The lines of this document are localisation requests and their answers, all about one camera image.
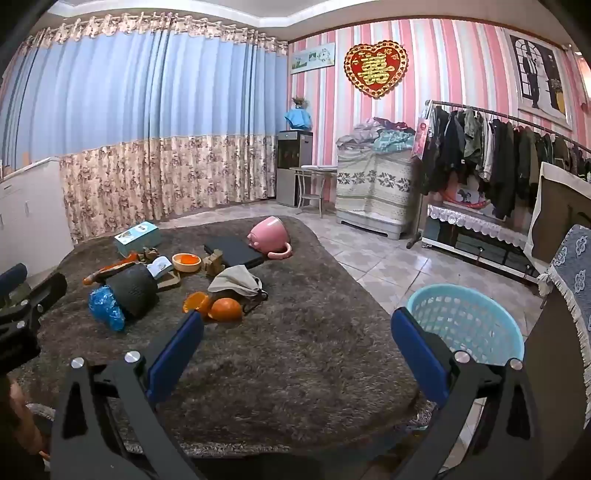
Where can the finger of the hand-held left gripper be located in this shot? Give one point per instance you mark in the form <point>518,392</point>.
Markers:
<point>13,279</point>
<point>48,290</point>

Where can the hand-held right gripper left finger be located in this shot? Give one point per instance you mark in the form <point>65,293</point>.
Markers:
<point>178,350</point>

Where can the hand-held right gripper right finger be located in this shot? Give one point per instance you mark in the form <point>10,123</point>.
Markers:
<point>420,355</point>

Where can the orange peel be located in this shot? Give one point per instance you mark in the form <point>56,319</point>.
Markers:
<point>226,310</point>
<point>197,303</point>

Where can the light blue plastic basket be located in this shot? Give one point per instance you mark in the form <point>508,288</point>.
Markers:
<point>466,318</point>

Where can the blue plastic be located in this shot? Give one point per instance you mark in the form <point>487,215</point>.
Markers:
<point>106,309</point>

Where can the orange brown stick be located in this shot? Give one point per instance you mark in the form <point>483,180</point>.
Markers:
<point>111,271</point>

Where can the dark round object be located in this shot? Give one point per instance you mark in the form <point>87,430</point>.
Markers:
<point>136,290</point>

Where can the printed booklet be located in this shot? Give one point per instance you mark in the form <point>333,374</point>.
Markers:
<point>160,267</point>

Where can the small orange bowl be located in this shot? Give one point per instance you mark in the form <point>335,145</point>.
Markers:
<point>186,262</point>

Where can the person's left forearm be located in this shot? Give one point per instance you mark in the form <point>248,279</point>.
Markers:
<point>25,420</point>

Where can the white cabinet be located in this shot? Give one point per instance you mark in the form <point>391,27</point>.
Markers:
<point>32,207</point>

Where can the teal tissue box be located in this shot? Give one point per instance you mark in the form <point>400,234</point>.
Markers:
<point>138,240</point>

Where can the black flat case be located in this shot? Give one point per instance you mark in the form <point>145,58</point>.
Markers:
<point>235,251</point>

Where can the low black cabinet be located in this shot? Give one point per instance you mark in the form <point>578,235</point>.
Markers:
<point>480,254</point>

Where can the brown shaggy rug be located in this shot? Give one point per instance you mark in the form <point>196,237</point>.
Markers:
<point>300,360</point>

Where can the white lace cloth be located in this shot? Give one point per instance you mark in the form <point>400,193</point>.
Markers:
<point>475,221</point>

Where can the pink cup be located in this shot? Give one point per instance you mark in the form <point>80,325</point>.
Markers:
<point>268,235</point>

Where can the colourful picture box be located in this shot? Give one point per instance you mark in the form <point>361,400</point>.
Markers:
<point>464,196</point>

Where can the blue patterned fringed cloth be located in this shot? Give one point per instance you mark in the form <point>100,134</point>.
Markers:
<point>570,272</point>

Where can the patterned cloth covered cabinet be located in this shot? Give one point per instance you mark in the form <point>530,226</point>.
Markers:
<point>374,189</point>

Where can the brown wooden board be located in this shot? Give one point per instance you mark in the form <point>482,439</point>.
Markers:
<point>563,217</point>

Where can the small metal table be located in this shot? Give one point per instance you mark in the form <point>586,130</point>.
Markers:
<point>318,169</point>

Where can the row of hanging clothes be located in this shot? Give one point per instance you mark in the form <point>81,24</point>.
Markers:
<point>498,157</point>

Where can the grey water dispenser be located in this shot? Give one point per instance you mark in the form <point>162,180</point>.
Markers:
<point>293,166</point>

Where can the blue and floral curtain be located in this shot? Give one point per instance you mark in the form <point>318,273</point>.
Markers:
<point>138,92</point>

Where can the pink hanging bag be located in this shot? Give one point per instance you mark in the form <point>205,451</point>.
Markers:
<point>421,134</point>

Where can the pile of folded clothes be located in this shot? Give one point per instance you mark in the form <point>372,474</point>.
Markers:
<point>369,134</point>

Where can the metal clothes rack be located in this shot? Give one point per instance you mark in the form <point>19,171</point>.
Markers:
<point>489,108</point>

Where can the blue cloth bottle cover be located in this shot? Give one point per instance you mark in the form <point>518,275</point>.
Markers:
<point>298,119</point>

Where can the small potted plant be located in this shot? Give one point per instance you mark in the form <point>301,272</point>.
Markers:
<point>299,101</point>

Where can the red heart wall decoration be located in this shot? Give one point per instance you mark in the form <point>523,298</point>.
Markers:
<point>376,69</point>

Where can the framed wall poster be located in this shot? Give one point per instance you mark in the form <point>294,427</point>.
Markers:
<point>540,74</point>

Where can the landscape wall picture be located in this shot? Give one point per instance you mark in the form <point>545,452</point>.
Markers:
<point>313,57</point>

